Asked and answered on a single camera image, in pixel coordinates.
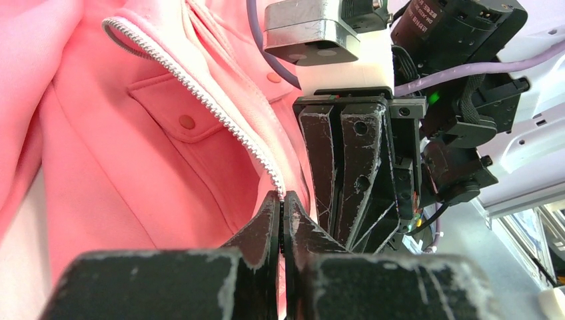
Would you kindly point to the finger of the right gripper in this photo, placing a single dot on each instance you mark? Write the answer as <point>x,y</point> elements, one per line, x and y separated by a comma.
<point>319,126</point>
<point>365,188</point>

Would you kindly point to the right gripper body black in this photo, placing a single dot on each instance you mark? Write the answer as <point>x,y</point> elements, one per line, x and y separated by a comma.
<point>403,116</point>

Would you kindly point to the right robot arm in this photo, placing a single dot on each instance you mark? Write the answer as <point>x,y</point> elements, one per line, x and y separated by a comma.
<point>445,52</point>

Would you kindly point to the pink jacket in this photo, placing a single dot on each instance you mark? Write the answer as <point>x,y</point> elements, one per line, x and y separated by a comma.
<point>133,125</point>

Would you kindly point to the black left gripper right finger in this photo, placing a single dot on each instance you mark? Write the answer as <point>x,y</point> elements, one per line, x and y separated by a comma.
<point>325,281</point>

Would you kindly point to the aluminium rail frame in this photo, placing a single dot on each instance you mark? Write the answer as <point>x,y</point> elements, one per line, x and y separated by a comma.
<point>530,225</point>

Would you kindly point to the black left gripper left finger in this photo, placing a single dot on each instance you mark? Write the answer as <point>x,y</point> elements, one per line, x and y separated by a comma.
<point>235,281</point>

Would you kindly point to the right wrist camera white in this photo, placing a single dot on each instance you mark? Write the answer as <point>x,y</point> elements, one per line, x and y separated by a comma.
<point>332,44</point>

